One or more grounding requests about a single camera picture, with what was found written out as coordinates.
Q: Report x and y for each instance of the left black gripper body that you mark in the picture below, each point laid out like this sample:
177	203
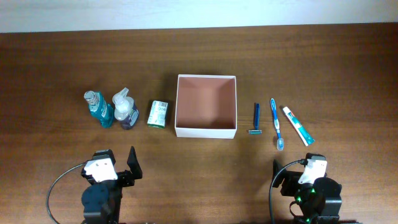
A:
125	180

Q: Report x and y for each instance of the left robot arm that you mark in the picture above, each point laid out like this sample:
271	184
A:
102	199

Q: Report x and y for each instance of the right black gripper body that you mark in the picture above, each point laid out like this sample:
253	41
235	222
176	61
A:
292	180

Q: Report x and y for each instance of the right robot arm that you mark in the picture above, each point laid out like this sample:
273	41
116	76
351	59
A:
317	195

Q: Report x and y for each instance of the blue white toothbrush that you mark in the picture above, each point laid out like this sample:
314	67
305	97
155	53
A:
280	140

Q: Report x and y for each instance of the blue disposable razor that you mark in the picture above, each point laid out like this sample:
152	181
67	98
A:
256	129

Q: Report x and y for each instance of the teal mouthwash bottle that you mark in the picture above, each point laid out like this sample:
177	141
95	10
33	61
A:
99	108

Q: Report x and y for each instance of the green Dettol soap bar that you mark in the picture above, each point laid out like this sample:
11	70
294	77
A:
158	114

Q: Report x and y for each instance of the clear purple spray bottle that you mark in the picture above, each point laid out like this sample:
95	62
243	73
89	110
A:
126	111

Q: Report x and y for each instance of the white teal toothpaste tube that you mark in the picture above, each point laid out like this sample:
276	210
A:
301	131

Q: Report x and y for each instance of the white cardboard box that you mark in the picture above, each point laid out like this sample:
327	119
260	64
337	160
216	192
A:
206	106

